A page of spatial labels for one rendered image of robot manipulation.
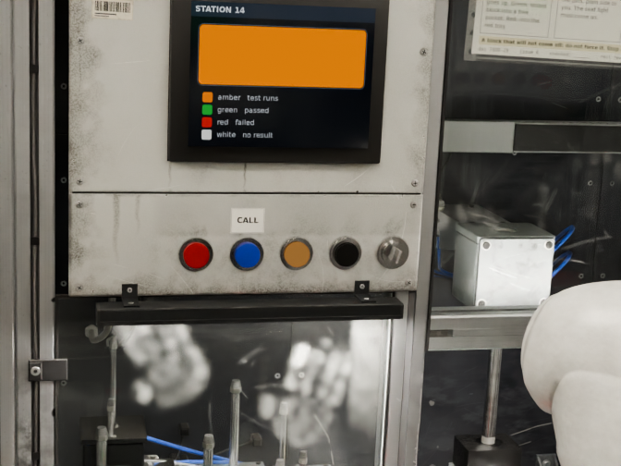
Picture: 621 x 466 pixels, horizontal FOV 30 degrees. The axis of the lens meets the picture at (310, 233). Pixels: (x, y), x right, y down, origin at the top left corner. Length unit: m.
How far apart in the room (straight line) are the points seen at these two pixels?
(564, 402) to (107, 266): 0.58
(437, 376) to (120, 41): 0.91
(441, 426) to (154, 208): 0.84
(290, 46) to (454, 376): 0.84
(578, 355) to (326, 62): 0.50
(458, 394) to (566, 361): 1.00
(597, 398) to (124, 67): 0.64
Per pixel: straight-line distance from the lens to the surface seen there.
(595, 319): 1.00
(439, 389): 1.98
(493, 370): 1.74
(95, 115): 1.32
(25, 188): 1.34
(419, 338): 1.46
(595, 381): 0.99
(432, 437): 2.01
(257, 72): 1.31
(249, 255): 1.36
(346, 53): 1.33
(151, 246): 1.35
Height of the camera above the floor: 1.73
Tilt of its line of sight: 12 degrees down
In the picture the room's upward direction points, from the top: 3 degrees clockwise
